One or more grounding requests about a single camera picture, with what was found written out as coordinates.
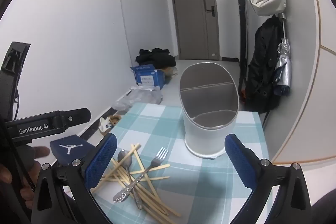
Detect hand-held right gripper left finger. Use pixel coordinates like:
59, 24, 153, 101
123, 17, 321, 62
28, 133, 118, 224

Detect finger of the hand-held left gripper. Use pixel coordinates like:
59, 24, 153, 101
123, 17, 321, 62
54, 108, 92, 132

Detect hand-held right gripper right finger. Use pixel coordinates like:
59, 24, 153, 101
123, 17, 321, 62
224, 133, 313, 224

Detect silver spoon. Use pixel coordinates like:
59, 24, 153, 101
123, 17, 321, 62
117, 149, 142, 210

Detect white oval utensil holder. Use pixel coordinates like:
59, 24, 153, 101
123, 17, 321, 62
178, 62, 240, 159

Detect silver fork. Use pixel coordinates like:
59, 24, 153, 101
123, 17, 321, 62
113, 147, 169, 203

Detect pile of wooden chopsticks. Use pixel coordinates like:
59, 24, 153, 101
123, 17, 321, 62
91, 143, 182, 223

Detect person's left hand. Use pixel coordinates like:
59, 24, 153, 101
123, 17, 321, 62
0, 147, 51, 210

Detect white socks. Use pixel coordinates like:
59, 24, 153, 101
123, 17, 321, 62
99, 118, 112, 130

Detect navy shoe box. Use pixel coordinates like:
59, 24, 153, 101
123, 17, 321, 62
50, 136, 96, 165

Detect teal checked tablecloth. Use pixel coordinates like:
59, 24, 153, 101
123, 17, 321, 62
89, 103, 271, 224

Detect grey plastic bag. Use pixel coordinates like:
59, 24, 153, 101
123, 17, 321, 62
113, 86, 163, 111

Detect blue cardboard box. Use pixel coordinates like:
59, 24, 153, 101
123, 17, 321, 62
130, 64, 166, 90

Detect black clothing pile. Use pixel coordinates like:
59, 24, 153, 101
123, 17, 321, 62
135, 48, 177, 71

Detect black coat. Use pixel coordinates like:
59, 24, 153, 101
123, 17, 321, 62
245, 15, 282, 114

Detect silver folding umbrella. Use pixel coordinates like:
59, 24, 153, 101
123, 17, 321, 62
273, 13, 292, 96

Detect black framed glass door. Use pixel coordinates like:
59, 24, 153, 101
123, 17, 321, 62
230, 0, 248, 106

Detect white cabinet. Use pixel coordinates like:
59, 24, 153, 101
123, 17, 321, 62
270, 0, 336, 164

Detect grey door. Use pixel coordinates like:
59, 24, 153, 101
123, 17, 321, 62
168, 0, 221, 61

